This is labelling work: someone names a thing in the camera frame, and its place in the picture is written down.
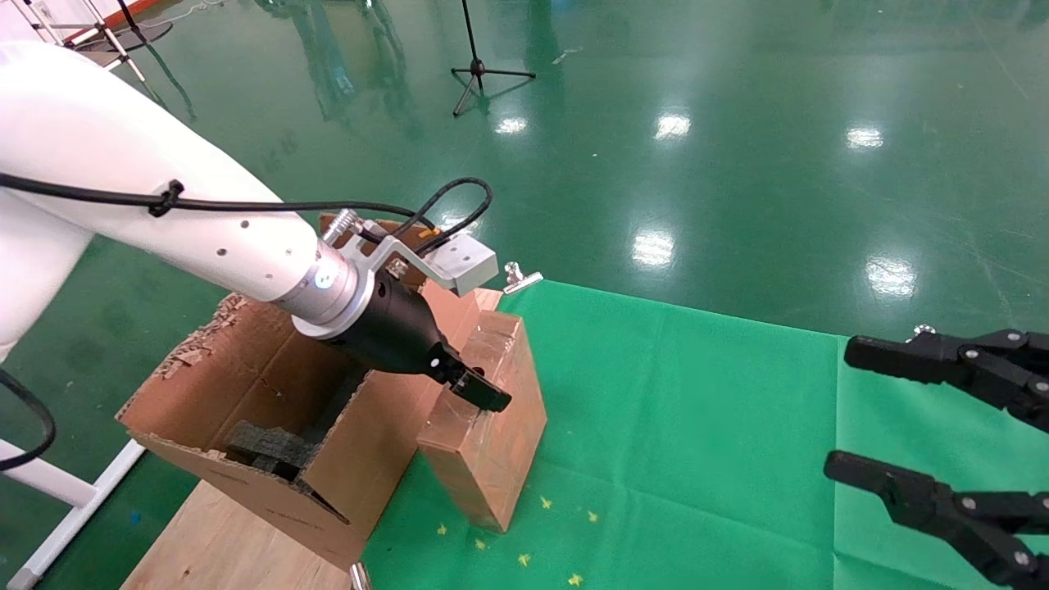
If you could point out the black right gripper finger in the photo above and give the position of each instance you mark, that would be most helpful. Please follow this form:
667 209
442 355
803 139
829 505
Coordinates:
942 508
942 360

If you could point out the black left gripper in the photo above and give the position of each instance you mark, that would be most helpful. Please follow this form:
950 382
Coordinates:
393 332

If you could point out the tape cardboard box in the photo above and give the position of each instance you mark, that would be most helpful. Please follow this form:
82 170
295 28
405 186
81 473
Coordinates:
492 467

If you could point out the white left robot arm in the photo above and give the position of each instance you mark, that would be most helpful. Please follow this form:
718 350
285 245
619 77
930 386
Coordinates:
98 123

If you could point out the large open cardboard carton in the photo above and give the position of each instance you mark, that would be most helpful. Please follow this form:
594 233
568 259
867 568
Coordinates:
377 459

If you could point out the green table cloth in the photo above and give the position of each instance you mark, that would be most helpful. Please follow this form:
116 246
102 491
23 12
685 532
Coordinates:
697 426

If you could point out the black foam block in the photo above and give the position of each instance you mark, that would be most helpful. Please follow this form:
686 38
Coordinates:
270 447

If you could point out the black tripod stand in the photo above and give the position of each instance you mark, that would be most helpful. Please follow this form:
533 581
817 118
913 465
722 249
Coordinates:
478 67

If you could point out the black stand round base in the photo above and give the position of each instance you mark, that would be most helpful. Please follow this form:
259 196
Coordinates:
152 34

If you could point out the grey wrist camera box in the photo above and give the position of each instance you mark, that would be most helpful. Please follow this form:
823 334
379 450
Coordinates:
463 262

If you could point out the silver camera mount bracket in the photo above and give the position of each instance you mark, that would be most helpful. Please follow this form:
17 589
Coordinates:
385 250

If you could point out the white tube support frame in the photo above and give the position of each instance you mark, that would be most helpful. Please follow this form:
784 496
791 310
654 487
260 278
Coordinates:
78 516

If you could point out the white tube rack frame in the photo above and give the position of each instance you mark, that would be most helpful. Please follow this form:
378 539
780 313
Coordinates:
124 51

